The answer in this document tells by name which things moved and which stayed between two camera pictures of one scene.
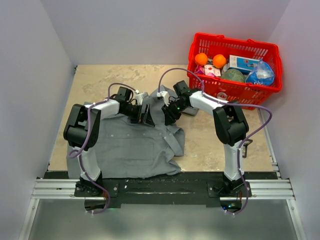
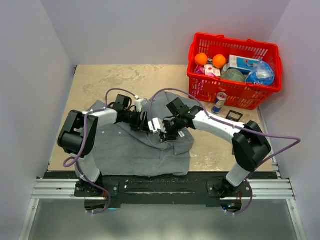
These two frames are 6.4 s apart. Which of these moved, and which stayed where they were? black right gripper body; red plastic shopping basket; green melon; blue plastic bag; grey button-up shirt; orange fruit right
Moved: grey button-up shirt; black right gripper body
Stayed: red plastic shopping basket; orange fruit right; blue plastic bag; green melon
